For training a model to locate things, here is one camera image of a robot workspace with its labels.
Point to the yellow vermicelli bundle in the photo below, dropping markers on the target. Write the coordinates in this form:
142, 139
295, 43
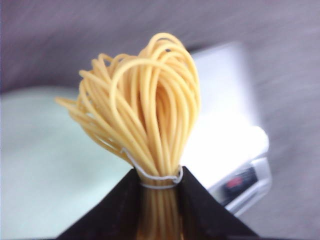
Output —
143, 108

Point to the silver digital kitchen scale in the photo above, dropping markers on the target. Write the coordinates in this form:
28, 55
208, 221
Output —
227, 151

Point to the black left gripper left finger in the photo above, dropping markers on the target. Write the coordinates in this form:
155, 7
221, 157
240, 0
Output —
116, 217

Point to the light green plate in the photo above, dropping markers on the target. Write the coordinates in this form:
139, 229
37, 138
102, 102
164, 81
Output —
51, 172

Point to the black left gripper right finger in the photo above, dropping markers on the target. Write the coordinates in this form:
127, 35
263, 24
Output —
203, 218

